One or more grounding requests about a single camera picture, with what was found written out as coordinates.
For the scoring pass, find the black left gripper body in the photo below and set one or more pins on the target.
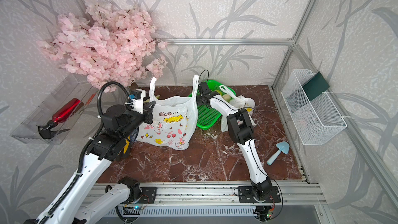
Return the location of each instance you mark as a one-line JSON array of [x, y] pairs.
[[133, 120]]

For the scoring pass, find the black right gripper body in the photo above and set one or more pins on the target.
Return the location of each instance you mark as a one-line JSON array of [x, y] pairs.
[[199, 99]]

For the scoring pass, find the patterned white plastic bag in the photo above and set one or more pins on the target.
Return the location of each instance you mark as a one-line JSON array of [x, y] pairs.
[[239, 101]]

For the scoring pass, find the white pear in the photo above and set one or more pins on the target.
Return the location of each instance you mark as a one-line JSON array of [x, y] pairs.
[[227, 97]]

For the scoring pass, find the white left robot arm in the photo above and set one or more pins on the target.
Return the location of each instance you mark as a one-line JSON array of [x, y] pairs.
[[96, 156]]

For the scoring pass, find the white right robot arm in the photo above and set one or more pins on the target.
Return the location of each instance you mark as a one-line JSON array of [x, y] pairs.
[[241, 132]]

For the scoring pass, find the yellow black work glove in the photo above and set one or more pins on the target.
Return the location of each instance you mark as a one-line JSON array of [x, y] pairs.
[[127, 145]]

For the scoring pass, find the green plastic perforated basket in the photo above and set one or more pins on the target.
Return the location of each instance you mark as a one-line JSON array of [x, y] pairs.
[[208, 116]]

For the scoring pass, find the red black hair brush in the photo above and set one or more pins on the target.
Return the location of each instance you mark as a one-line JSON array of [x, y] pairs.
[[73, 107]]

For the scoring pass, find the pink cherry blossom tree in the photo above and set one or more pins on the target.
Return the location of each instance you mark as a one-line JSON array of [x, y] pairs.
[[115, 47]]

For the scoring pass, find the dark green card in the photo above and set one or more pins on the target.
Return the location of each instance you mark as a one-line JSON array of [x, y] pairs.
[[316, 86]]

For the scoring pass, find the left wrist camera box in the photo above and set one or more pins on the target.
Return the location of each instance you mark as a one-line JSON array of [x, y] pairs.
[[136, 100]]

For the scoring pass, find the clear acrylic wall shelf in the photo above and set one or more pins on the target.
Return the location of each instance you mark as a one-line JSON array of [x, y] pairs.
[[72, 86]]

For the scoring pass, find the white wire mesh basket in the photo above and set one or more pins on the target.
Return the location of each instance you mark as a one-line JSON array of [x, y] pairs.
[[318, 120]]

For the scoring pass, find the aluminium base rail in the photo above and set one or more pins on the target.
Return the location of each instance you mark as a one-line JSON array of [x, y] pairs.
[[201, 193]]

